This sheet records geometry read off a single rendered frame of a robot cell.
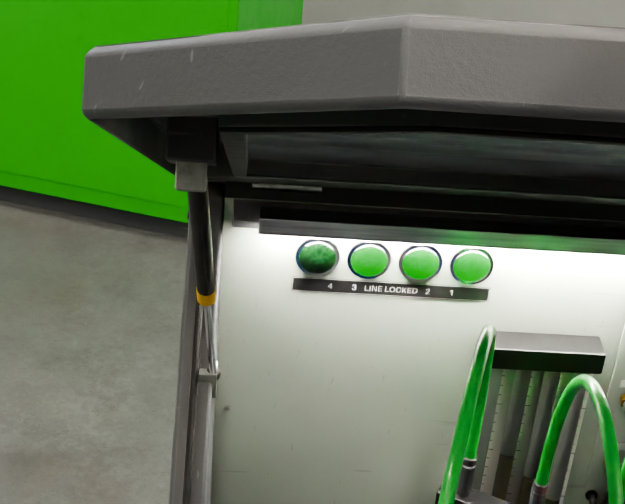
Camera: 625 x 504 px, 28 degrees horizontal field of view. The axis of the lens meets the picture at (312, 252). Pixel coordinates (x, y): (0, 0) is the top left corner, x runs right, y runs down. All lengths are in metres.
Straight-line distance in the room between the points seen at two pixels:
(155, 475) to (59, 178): 1.32
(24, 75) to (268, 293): 2.68
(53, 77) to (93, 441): 1.26
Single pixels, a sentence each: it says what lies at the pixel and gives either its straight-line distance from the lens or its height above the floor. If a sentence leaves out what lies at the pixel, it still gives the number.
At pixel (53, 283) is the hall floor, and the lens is 3.94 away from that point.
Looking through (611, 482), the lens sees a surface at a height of 1.35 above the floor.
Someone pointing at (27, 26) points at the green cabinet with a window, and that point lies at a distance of 4.02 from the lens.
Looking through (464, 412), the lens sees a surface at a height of 1.41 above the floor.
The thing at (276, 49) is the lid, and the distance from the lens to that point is 0.54.
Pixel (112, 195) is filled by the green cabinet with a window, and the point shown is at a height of 0.13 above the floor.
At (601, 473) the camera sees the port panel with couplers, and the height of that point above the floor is 1.08.
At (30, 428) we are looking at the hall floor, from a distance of 3.38.
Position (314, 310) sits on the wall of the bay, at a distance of 1.49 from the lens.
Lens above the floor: 2.13
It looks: 31 degrees down
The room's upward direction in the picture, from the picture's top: 5 degrees clockwise
